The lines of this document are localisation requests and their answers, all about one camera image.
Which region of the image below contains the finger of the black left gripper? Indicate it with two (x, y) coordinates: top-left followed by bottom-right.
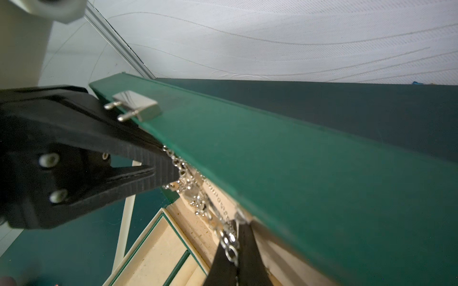
(64, 96), (179, 186)
(64, 166), (157, 223)

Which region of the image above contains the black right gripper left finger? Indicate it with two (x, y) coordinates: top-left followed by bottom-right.
(203, 231), (239, 286)

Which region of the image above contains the silver jewelry chain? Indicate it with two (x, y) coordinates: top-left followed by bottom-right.
(161, 144), (248, 269)

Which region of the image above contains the green jewelry box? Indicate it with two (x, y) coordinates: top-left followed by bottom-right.
(90, 73), (458, 286)

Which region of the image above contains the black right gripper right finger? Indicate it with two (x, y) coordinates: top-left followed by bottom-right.
(238, 224), (273, 286)

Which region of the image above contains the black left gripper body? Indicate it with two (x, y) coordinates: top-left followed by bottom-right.
(1, 86), (113, 230)

